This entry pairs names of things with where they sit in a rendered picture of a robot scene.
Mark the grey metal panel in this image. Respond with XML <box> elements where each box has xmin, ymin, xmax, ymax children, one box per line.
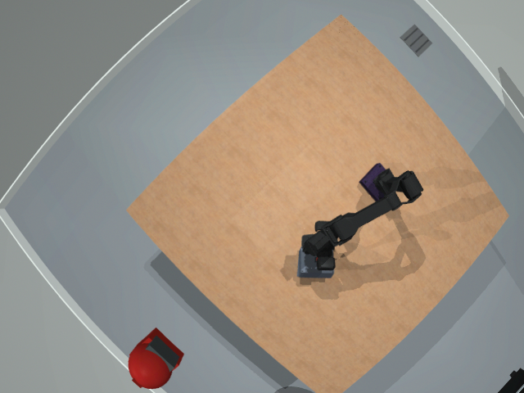
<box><xmin>297</xmin><ymin>246</ymin><xmax>335</xmax><ymax>278</ymax></box>

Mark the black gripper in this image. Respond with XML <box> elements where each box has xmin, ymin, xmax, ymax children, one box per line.
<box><xmin>314</xmin><ymin>220</ymin><xmax>336</xmax><ymax>271</ymax></box>

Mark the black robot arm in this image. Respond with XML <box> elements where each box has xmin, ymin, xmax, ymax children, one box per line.
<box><xmin>301</xmin><ymin>169</ymin><xmax>423</xmax><ymax>256</ymax></box>

